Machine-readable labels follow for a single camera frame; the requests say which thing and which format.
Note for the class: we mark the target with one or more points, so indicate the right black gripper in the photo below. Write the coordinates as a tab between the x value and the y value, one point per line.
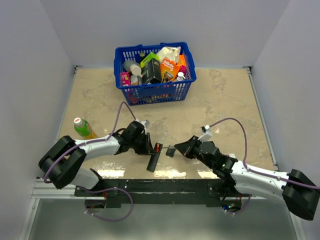
186	148

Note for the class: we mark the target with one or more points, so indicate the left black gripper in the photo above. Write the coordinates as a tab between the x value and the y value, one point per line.
147	148

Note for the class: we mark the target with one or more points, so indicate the black remote control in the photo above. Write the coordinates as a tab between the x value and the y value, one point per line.
154	159

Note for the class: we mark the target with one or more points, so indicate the black battery cover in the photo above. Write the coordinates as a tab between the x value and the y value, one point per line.
170	152

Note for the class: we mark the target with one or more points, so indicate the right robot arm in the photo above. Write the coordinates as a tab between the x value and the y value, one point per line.
300	195

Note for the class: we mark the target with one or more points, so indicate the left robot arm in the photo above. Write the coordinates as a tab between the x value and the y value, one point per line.
62	164

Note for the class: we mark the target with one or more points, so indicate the white red remote control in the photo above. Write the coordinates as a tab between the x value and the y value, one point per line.
231	155

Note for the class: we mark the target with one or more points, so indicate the orange label bottle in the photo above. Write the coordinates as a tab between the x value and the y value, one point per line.
135	80

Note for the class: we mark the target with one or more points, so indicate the green orange drink bottle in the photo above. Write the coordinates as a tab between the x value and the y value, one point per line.
84	129

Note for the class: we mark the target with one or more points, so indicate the pink packet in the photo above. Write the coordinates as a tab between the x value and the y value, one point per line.
125	79

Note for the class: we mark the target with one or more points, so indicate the white pump bottle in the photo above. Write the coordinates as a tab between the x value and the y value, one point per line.
180	76

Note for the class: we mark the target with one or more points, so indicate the blue plastic basket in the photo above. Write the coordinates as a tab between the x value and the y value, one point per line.
154	93

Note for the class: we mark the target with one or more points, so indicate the orange Gillette razor box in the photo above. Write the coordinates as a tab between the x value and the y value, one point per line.
169	70

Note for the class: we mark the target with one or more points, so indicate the grey white bottle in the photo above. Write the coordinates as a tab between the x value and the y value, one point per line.
133	68

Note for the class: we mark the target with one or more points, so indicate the black green carton box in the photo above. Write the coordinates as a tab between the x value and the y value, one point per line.
150	69

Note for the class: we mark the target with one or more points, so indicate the crumpled white paper bag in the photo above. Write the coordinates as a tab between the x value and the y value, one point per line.
170	53

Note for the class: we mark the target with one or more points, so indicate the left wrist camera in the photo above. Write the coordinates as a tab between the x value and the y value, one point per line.
145	123

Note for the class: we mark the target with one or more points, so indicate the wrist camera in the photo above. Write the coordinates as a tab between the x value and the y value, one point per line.
206	133
145	123

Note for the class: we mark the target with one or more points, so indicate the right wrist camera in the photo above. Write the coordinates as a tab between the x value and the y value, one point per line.
206	133

